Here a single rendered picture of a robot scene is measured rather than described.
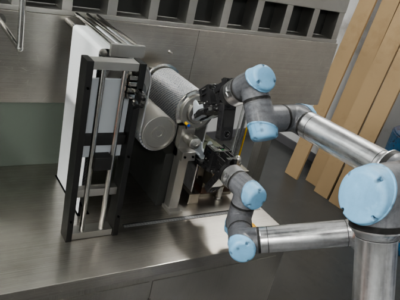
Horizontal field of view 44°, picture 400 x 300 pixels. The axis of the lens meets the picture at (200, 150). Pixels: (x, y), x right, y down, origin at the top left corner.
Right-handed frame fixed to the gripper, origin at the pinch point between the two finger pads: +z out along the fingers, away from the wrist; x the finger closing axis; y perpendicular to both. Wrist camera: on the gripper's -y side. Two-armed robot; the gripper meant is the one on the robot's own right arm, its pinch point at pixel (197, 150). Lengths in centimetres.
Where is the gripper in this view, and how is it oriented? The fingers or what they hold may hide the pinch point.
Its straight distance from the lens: 170.5
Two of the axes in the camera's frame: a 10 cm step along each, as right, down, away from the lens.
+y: 2.1, -8.9, -4.1
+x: -8.5, 0.4, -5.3
